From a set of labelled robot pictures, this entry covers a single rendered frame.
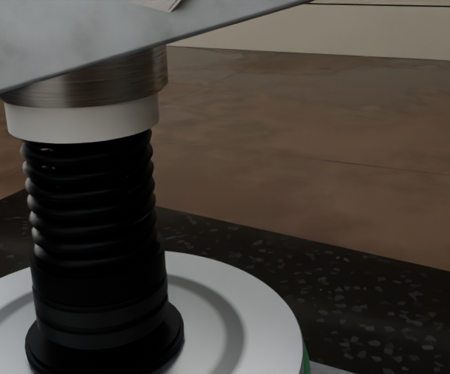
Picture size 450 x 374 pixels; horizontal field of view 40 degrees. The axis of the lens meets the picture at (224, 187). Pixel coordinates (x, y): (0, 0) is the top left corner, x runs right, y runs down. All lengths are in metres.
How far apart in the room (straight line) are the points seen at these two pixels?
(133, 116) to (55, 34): 0.06
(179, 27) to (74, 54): 0.04
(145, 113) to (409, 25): 6.18
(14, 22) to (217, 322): 0.20
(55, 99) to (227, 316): 0.17
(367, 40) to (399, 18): 0.37
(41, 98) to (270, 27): 6.54
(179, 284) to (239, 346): 0.08
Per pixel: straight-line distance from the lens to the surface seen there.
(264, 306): 0.37
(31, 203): 0.31
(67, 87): 0.26
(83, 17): 0.23
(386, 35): 6.48
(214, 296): 0.38
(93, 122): 0.27
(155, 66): 0.28
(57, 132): 0.27
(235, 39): 6.95
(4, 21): 0.24
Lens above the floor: 1.05
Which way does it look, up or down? 21 degrees down
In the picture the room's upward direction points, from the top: 1 degrees counter-clockwise
